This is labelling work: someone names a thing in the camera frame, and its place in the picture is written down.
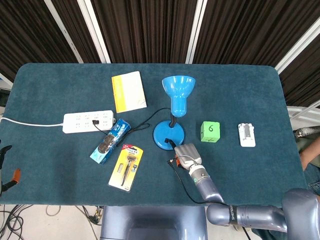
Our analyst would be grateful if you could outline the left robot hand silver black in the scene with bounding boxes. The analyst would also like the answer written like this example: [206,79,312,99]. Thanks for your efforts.
[0,144,22,193]

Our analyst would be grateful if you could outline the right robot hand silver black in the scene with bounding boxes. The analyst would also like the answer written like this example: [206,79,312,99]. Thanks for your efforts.
[165,138,203,172]

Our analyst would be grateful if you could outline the blue desk lamp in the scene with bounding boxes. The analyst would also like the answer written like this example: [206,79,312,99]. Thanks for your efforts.
[152,75,197,151]

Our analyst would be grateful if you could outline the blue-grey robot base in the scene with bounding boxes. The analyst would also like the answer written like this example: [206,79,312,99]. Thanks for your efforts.
[99,205,208,240]

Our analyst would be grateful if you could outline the person bare forearm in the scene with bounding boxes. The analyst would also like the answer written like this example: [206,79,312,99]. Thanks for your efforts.
[299,142,320,171]

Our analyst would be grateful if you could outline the green cube with number six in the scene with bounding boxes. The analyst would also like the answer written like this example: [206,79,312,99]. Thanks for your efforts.
[200,120,221,144]

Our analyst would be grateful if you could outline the teal table cloth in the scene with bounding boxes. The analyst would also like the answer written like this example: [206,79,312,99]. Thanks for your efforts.
[0,62,310,208]

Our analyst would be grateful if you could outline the white plastic adapter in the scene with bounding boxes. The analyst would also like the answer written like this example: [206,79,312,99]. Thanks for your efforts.
[237,122,257,148]

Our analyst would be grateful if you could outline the razor in yellow blister pack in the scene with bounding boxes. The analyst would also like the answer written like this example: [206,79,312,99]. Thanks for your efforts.
[108,143,145,193]

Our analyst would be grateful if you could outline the blue cookie pack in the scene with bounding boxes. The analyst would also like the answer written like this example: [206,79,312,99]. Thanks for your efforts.
[89,118,132,165]

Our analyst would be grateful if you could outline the yellow and white notebook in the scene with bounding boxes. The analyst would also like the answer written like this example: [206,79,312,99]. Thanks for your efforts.
[111,70,148,114]

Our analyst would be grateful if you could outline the white power strip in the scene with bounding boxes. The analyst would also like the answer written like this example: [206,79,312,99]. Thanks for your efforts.
[62,110,117,134]

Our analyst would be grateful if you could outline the dark brown curtain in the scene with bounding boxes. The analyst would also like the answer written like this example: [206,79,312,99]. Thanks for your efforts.
[0,0,320,107]

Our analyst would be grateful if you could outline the black cable of right hand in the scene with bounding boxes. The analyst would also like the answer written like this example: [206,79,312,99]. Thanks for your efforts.
[166,159,229,207]

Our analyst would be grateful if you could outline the black floor cable bundle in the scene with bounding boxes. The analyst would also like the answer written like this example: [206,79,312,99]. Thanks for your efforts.
[0,204,27,240]

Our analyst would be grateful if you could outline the pale floor cable loop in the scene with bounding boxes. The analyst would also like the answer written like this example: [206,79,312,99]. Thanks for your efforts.
[45,205,62,217]

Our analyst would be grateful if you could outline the white power strip cable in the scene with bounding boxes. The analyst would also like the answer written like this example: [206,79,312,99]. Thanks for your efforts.
[0,116,65,127]

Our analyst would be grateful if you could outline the floor cables with plug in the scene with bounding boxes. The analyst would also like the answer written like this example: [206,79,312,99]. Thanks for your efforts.
[74,205,104,240]

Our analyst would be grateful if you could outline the black lamp power cable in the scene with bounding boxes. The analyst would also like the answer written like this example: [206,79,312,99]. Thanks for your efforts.
[91,107,173,133]

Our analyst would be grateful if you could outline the white aluminium frame rails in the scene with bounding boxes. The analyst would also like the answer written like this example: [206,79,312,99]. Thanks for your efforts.
[286,99,320,123]

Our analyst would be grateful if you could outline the white aluminium frame post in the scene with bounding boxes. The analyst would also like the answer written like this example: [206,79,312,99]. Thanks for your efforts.
[274,18,320,74]
[76,0,111,64]
[44,0,84,64]
[185,0,209,64]

